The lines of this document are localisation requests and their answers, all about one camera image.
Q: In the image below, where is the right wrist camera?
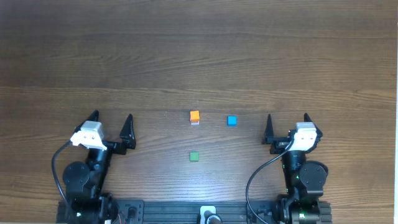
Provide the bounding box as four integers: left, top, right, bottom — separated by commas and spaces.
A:
290, 121, 318, 152

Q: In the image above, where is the mounting rail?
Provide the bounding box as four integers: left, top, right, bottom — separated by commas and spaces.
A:
57, 198, 333, 224

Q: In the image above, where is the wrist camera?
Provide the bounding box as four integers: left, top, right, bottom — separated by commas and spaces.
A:
69, 120, 108, 152
290, 121, 318, 152

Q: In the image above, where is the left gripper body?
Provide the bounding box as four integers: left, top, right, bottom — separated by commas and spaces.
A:
103, 140, 128, 156

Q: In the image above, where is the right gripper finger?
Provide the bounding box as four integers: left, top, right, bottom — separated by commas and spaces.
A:
261, 113, 276, 145
303, 112, 324, 142

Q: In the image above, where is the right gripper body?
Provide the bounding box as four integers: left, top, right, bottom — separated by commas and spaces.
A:
269, 130, 295, 156

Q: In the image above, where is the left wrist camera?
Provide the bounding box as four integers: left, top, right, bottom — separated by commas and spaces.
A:
69, 120, 108, 152

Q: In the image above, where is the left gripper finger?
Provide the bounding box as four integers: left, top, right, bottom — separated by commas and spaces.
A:
119, 113, 137, 151
74, 109, 100, 133

